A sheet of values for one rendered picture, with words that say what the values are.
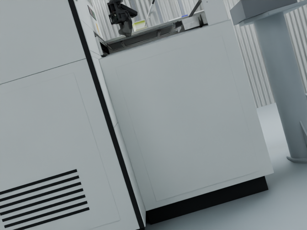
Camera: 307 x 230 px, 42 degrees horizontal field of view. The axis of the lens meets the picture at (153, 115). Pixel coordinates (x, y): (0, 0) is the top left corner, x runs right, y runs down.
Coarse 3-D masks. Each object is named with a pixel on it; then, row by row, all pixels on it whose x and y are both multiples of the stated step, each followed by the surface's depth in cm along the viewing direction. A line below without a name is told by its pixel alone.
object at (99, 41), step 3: (96, 39) 196; (99, 39) 200; (99, 42) 196; (102, 42) 213; (99, 45) 196; (102, 45) 218; (105, 45) 226; (99, 48) 196; (105, 48) 238; (102, 51) 198; (108, 51) 239; (102, 54) 196; (105, 54) 208
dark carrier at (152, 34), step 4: (164, 28) 206; (168, 28) 211; (152, 32) 208; (156, 32) 214; (160, 32) 220; (164, 32) 226; (168, 32) 232; (140, 36) 208; (144, 36) 214; (148, 36) 220; (152, 36) 226; (156, 36) 233; (128, 40) 211; (132, 40) 216; (136, 40) 222; (140, 40) 229; (144, 40) 235; (112, 44) 207; (116, 44) 213; (120, 44) 218; (128, 44) 231; (112, 48) 227; (116, 48) 234
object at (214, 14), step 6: (204, 0) 184; (210, 0) 184; (216, 0) 184; (204, 6) 185; (210, 6) 185; (216, 6) 185; (222, 6) 185; (210, 12) 185; (216, 12) 185; (222, 12) 185; (210, 18) 185; (216, 18) 185; (222, 18) 185; (210, 24) 185
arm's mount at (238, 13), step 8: (240, 0) 202; (248, 0) 201; (256, 0) 201; (264, 0) 201; (272, 0) 201; (280, 0) 201; (288, 0) 201; (296, 0) 201; (232, 8) 221; (240, 8) 206; (248, 8) 201; (256, 8) 201; (264, 8) 201; (272, 8) 201; (232, 16) 226; (240, 16) 210; (248, 16) 201
